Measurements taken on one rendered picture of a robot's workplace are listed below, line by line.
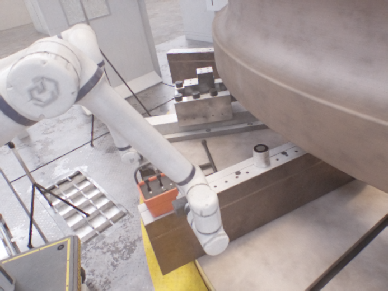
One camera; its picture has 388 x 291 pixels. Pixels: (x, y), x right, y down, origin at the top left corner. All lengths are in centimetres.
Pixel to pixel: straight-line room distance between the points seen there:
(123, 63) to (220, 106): 240
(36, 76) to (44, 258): 150
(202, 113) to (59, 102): 181
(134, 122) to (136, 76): 377
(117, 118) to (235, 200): 85
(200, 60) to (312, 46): 220
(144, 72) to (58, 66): 408
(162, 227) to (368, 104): 96
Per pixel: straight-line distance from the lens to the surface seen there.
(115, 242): 231
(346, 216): 186
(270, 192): 162
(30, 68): 62
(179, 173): 96
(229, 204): 150
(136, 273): 210
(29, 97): 63
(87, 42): 136
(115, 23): 439
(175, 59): 354
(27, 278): 198
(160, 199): 130
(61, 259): 194
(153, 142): 88
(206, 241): 99
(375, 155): 115
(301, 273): 160
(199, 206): 89
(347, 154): 121
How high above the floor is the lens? 166
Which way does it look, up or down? 33 degrees down
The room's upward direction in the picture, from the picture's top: 10 degrees counter-clockwise
